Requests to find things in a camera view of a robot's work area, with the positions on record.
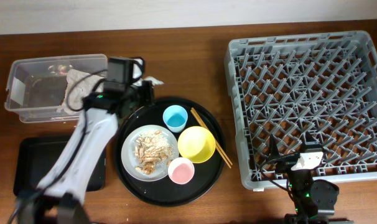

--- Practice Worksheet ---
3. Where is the yellow plastic bowl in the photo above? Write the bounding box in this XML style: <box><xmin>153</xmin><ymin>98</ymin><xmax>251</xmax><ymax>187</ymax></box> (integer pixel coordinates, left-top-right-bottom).
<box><xmin>178</xmin><ymin>126</ymin><xmax>200</xmax><ymax>163</ymax></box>

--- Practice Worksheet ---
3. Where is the white napkin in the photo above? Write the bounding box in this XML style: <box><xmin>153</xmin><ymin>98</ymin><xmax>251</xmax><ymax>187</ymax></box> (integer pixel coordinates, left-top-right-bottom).
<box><xmin>57</xmin><ymin>69</ymin><xmax>104</xmax><ymax>115</ymax></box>

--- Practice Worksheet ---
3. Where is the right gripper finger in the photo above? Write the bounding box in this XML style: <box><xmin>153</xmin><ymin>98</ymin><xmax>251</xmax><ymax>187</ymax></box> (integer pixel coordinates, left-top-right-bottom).
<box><xmin>300</xmin><ymin>132</ymin><xmax>321</xmax><ymax>153</ymax></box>
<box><xmin>268</xmin><ymin>134</ymin><xmax>280</xmax><ymax>159</ymax></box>

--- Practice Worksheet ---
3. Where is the wooden chopstick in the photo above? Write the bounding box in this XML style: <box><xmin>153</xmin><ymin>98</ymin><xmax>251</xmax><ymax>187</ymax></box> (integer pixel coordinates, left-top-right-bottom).
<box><xmin>192</xmin><ymin>107</ymin><xmax>233</xmax><ymax>166</ymax></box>
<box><xmin>190</xmin><ymin>108</ymin><xmax>233</xmax><ymax>168</ymax></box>

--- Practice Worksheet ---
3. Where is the grey plate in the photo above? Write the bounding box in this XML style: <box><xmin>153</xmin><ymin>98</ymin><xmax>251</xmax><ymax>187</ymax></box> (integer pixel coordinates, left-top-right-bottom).
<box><xmin>121</xmin><ymin>125</ymin><xmax>179</xmax><ymax>182</ymax></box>

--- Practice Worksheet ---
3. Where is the round black serving tray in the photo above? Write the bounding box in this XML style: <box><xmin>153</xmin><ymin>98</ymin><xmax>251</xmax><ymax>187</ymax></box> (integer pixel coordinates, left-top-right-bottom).
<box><xmin>113</xmin><ymin>96</ymin><xmax>226</xmax><ymax>207</ymax></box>

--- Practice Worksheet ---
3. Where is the gold snack wrapper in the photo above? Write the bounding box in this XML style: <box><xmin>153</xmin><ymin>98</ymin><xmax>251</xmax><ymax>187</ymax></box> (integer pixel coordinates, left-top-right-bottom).
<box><xmin>134</xmin><ymin>76</ymin><xmax>164</xmax><ymax>86</ymax></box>

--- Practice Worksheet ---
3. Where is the blue plastic cup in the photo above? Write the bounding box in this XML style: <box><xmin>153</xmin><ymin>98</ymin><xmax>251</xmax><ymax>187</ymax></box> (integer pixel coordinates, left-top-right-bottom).
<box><xmin>162</xmin><ymin>105</ymin><xmax>188</xmax><ymax>133</ymax></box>

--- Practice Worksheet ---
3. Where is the black rectangular tray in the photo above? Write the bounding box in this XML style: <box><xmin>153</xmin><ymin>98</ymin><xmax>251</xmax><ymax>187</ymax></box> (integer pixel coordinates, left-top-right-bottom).
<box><xmin>13</xmin><ymin>133</ymin><xmax>109</xmax><ymax>198</ymax></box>

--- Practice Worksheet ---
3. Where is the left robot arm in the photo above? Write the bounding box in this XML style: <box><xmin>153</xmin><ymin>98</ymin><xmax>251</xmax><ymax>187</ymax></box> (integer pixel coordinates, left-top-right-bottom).
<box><xmin>8</xmin><ymin>57</ymin><xmax>154</xmax><ymax>223</ymax></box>

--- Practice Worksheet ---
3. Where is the wooden chopstick upper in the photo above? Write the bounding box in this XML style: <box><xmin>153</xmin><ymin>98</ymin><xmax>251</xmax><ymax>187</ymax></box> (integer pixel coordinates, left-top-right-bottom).
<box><xmin>192</xmin><ymin>107</ymin><xmax>233</xmax><ymax>166</ymax></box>

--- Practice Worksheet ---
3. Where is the food scraps pile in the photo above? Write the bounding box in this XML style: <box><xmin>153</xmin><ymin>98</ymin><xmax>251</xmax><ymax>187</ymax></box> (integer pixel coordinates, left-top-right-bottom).
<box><xmin>134</xmin><ymin>129</ymin><xmax>174</xmax><ymax>175</ymax></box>

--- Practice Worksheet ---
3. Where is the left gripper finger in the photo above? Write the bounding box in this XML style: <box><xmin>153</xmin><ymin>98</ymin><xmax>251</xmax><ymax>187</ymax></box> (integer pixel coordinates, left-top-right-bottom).
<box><xmin>117</xmin><ymin>90</ymin><xmax>145</xmax><ymax>118</ymax></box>
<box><xmin>140</xmin><ymin>81</ymin><xmax>154</xmax><ymax>106</ymax></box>

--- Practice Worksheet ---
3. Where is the grey dishwasher rack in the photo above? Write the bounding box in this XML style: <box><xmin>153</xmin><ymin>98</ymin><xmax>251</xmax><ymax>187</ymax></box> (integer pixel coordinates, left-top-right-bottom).
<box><xmin>224</xmin><ymin>30</ymin><xmax>377</xmax><ymax>191</ymax></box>

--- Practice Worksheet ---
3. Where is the wooden chopstick lower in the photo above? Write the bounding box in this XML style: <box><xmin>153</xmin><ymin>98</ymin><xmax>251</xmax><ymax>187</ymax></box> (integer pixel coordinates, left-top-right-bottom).
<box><xmin>190</xmin><ymin>108</ymin><xmax>233</xmax><ymax>168</ymax></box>

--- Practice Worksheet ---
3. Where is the pink plastic cup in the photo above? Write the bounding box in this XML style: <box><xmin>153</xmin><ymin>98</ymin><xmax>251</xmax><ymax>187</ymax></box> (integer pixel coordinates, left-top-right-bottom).
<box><xmin>168</xmin><ymin>157</ymin><xmax>195</xmax><ymax>185</ymax></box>

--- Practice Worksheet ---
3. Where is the clear plastic waste bin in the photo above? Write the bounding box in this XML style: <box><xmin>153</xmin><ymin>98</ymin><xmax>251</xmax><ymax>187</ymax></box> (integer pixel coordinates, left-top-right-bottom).
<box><xmin>4</xmin><ymin>54</ymin><xmax>107</xmax><ymax>123</ymax></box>

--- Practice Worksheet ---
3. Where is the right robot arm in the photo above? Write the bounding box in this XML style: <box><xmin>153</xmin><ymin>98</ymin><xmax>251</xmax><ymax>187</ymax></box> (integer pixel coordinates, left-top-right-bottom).
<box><xmin>263</xmin><ymin>133</ymin><xmax>339</xmax><ymax>223</ymax></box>

